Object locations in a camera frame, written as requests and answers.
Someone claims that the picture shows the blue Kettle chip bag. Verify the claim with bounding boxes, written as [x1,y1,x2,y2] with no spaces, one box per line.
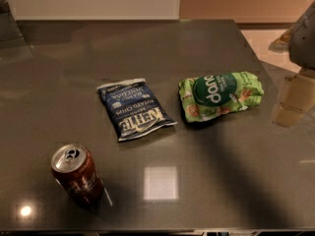
[96,78,176,142]

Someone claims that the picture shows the red soda can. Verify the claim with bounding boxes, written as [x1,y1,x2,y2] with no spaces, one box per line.
[51,144,104,206]

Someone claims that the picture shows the white cabinet panel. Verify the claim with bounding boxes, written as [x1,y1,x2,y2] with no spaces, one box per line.
[9,0,180,21]

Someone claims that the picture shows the green rice chip bag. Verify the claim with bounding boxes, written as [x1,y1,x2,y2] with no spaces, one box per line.
[178,72,264,123]

